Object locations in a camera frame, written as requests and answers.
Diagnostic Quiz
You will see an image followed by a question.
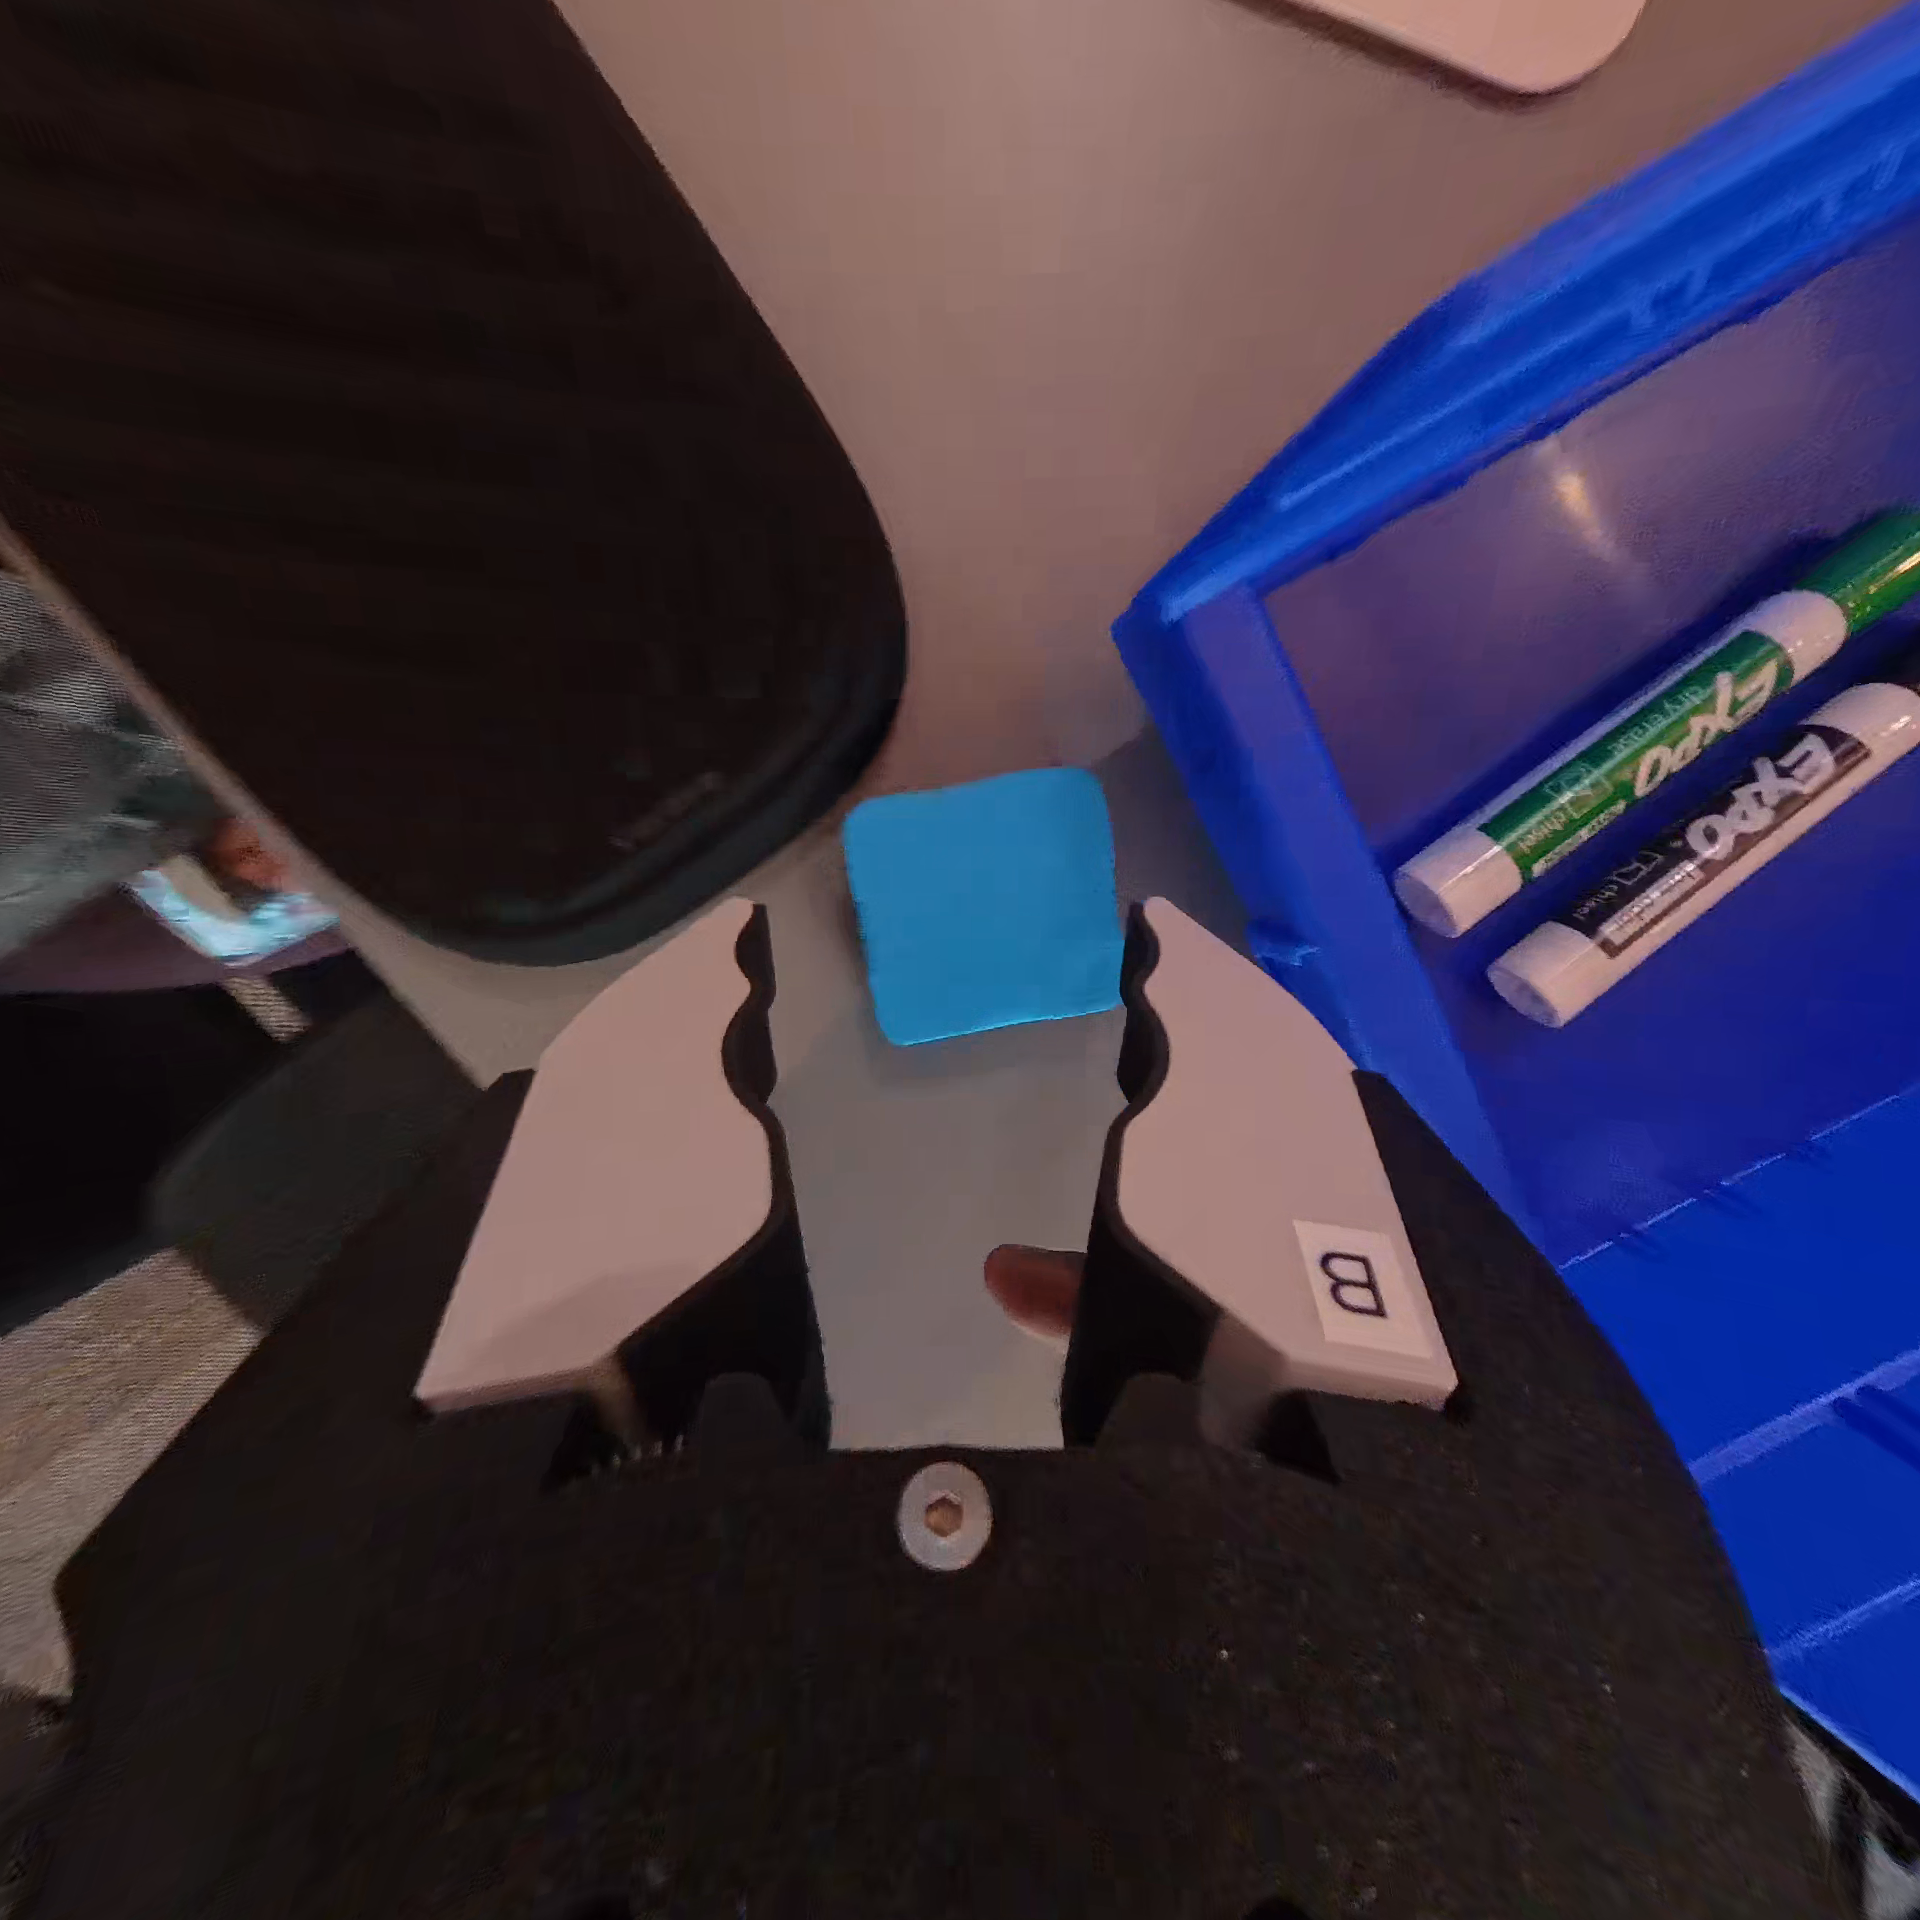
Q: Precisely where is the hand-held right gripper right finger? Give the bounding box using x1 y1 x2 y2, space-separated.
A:
1058 895 1463 1452

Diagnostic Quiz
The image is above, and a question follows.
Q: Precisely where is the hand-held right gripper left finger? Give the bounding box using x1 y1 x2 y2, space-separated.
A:
412 895 833 1449

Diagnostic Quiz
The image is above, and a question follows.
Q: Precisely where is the blue square eraser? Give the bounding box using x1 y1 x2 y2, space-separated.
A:
839 768 1130 1048

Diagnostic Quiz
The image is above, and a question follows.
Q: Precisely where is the blue plastic bin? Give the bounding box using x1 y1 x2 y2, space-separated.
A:
1114 0 1920 1800

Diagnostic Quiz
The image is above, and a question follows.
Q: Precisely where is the person's left hand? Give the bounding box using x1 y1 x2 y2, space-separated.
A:
201 816 295 902

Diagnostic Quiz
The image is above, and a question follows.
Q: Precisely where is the person's right hand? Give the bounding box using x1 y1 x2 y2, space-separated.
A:
983 1245 1085 1343

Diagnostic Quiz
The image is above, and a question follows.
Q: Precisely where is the black textured pad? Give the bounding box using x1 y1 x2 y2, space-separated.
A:
0 0 909 969

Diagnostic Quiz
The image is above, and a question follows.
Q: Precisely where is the white metal stand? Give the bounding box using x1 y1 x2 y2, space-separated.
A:
1229 0 1649 95

